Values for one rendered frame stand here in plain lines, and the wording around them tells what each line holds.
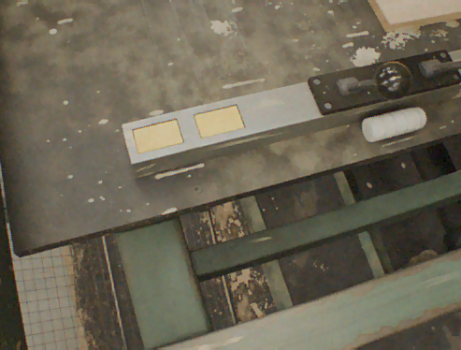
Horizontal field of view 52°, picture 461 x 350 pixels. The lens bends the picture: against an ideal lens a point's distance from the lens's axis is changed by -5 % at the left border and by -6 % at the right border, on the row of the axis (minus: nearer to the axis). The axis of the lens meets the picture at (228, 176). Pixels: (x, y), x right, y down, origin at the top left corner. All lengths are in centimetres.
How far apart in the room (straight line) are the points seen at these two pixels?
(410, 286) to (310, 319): 11
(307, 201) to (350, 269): 43
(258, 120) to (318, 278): 208
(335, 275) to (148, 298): 202
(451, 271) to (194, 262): 29
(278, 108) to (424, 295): 26
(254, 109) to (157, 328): 27
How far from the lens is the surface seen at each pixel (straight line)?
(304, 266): 266
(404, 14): 75
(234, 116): 56
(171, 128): 55
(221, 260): 59
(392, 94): 49
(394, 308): 52
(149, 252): 58
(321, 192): 254
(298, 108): 58
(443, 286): 55
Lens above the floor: 197
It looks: 40 degrees down
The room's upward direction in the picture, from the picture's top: 90 degrees counter-clockwise
